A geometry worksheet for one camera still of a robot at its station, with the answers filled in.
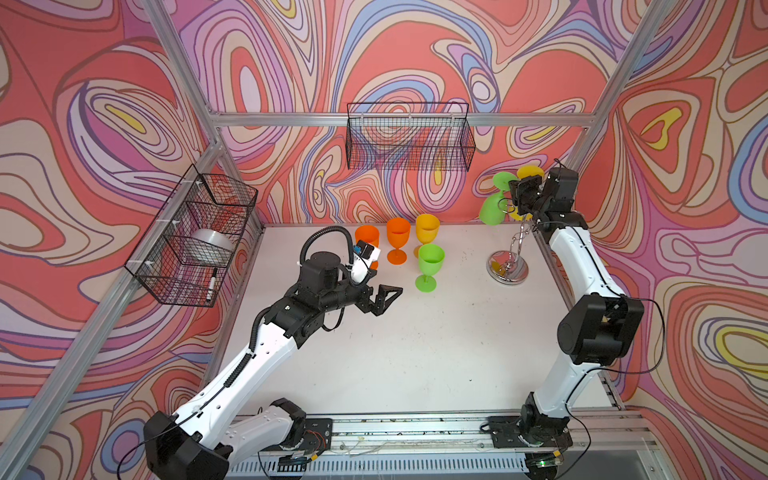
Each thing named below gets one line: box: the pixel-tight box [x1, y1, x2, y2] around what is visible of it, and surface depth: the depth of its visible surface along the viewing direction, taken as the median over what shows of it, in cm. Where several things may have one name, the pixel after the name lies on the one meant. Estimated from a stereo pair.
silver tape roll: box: [182, 228, 234, 267], surface depth 74 cm
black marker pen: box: [206, 267, 218, 302], surface depth 75 cm
